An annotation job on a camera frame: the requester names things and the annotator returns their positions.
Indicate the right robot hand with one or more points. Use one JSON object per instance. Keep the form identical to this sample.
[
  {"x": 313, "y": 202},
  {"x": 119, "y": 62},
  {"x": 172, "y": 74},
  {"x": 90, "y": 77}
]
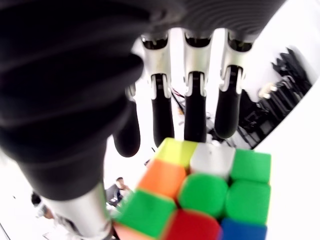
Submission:
[{"x": 62, "y": 87}]

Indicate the seated person with dark hair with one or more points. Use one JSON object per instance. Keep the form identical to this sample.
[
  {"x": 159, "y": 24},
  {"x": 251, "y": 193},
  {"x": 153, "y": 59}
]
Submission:
[{"x": 120, "y": 183}]

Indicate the multicoloured Rubik's cube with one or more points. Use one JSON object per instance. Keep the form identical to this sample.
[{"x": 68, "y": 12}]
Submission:
[{"x": 202, "y": 195}]

